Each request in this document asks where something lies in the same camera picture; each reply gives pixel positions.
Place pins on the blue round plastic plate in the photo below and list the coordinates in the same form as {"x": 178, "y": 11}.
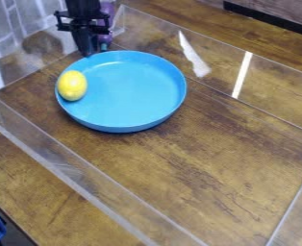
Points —
{"x": 134, "y": 90}

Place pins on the dark baseboard strip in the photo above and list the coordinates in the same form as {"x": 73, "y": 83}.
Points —
{"x": 261, "y": 16}

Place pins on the clear acrylic enclosure wall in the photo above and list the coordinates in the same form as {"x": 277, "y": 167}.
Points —
{"x": 209, "y": 179}

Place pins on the purple eggplant toy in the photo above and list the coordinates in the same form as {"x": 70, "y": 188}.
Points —
{"x": 108, "y": 7}

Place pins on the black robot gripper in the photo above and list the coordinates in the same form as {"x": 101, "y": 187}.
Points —
{"x": 84, "y": 16}

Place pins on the yellow lemon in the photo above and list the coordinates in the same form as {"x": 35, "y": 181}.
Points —
{"x": 72, "y": 85}

